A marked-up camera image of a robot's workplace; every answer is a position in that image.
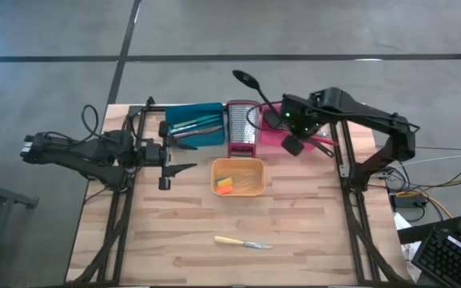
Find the black slotted spatula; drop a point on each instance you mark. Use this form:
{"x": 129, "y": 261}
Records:
{"x": 246, "y": 80}

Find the yellow plastic bin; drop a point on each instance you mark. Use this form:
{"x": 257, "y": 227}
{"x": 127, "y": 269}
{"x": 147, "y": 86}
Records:
{"x": 222, "y": 166}

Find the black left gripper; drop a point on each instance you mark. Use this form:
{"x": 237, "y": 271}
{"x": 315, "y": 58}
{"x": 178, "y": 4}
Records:
{"x": 152, "y": 154}

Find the red box grater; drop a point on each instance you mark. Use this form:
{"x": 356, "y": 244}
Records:
{"x": 243, "y": 124}

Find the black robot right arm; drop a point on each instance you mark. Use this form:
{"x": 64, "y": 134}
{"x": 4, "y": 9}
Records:
{"x": 366, "y": 116}

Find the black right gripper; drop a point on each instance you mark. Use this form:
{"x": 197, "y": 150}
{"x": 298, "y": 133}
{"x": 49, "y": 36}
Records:
{"x": 294, "y": 128}

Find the black keyboard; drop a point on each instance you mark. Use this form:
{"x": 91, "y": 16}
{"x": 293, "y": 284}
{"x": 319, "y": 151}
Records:
{"x": 450, "y": 260}

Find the black solid spoon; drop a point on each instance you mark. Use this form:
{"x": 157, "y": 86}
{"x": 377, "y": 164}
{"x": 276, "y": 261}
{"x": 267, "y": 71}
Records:
{"x": 324, "y": 150}

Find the pink plastic bin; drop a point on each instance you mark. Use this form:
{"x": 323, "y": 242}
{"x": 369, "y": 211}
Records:
{"x": 268, "y": 138}

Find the black aluminium mounting frame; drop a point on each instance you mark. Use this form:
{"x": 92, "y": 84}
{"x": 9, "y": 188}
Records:
{"x": 135, "y": 110}

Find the teal plastic bin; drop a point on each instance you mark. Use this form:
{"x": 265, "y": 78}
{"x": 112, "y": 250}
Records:
{"x": 190, "y": 110}

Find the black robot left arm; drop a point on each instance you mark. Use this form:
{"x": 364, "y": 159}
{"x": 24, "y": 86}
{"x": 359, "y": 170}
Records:
{"x": 86, "y": 154}

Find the white paper sheets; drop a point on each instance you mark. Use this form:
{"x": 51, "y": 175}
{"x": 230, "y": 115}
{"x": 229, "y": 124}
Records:
{"x": 402, "y": 224}

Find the black power strip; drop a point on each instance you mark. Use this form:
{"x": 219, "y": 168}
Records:
{"x": 408, "y": 201}

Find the black metal stand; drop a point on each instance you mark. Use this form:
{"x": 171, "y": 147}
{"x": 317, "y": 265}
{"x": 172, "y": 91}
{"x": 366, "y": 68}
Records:
{"x": 10, "y": 196}

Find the black side desk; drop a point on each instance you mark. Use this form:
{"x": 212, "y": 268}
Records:
{"x": 422, "y": 234}

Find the yellow-headed clear pick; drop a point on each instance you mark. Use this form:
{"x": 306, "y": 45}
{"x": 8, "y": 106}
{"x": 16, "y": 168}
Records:
{"x": 226, "y": 182}

